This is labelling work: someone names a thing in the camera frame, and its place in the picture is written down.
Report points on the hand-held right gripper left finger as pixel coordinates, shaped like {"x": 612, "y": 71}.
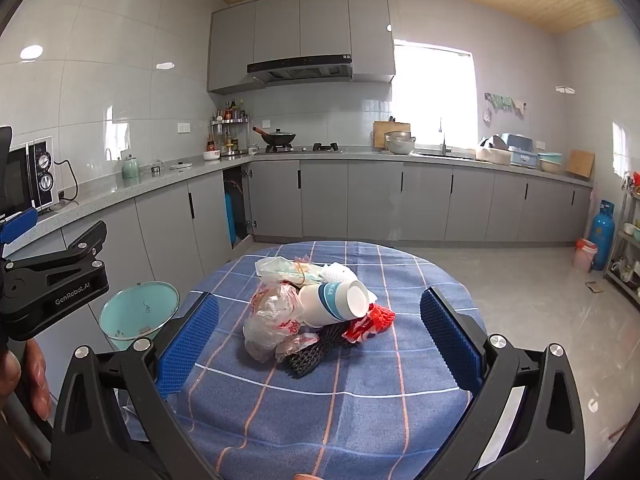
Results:
{"x": 187, "y": 345}

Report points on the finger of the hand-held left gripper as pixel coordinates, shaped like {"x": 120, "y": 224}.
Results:
{"x": 19, "y": 224}
{"x": 90, "y": 242}

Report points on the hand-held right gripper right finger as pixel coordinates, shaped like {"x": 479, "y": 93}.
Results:
{"x": 450, "y": 345}

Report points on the teal plastic bin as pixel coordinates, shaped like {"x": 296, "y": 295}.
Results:
{"x": 135, "y": 310}

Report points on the person's left hand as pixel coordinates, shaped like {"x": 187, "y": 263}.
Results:
{"x": 36, "y": 380}

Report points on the black and white microwave oven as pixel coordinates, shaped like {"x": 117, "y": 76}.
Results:
{"x": 42, "y": 175}

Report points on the green kettle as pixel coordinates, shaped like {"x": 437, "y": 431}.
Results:
{"x": 131, "y": 167}

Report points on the clear red-printed plastic bag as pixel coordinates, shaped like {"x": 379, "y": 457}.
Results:
{"x": 270, "y": 320}

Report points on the red and white wrapper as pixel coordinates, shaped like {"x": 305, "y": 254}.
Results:
{"x": 356, "y": 332}

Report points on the white round lid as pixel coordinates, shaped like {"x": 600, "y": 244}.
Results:
{"x": 179, "y": 165}

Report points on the crumpled clear plastic bag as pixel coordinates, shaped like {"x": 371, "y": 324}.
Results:
{"x": 280, "y": 270}

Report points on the black foam net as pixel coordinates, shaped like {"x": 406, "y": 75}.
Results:
{"x": 310, "y": 357}

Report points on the white and blue paper cup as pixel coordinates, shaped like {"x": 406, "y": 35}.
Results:
{"x": 325, "y": 305}

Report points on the white foam net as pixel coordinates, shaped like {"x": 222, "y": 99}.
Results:
{"x": 337, "y": 274}

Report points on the blue gas cylinder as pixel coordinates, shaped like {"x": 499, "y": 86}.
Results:
{"x": 602, "y": 235}
{"x": 230, "y": 215}

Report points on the blue plaid tablecloth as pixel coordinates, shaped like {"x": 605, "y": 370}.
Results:
{"x": 325, "y": 410}

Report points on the white bowl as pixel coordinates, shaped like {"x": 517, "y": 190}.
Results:
{"x": 211, "y": 155}

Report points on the small cardboard piece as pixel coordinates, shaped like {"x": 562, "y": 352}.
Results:
{"x": 595, "y": 287}

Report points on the pink bin with red bag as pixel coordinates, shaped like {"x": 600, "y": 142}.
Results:
{"x": 585, "y": 257}

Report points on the grey lower cabinets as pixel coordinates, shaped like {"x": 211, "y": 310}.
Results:
{"x": 375, "y": 200}

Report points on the grey cabinets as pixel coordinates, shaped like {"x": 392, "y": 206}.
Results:
{"x": 280, "y": 25}
{"x": 375, "y": 200}

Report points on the metal spice rack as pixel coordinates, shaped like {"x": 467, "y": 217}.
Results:
{"x": 229, "y": 121}

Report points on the metal shelf rack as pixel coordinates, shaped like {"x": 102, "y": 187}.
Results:
{"x": 622, "y": 260}

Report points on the white basin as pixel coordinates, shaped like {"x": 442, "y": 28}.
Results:
{"x": 492, "y": 156}

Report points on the spice rack with bottles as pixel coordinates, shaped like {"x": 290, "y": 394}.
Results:
{"x": 231, "y": 110}

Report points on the blue dish rack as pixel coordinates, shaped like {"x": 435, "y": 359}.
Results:
{"x": 522, "y": 152}

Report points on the teal basin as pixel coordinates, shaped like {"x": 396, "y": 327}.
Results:
{"x": 550, "y": 164}

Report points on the metal faucet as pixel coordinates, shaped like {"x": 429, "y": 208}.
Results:
{"x": 443, "y": 137}

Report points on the black wok with lid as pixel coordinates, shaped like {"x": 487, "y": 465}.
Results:
{"x": 280, "y": 136}

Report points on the brown board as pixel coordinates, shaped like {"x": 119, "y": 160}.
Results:
{"x": 581, "y": 164}

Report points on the wooden cutting board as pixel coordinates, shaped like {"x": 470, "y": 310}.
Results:
{"x": 381, "y": 130}

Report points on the gas stove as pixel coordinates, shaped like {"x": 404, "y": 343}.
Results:
{"x": 305, "y": 149}

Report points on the hanging cloths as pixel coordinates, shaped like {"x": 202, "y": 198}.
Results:
{"x": 505, "y": 102}

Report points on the window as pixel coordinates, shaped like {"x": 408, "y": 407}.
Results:
{"x": 435, "y": 90}

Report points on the black range hood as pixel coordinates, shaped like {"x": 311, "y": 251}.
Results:
{"x": 300, "y": 67}

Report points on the grey upper cabinets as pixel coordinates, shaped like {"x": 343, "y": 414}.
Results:
{"x": 280, "y": 25}

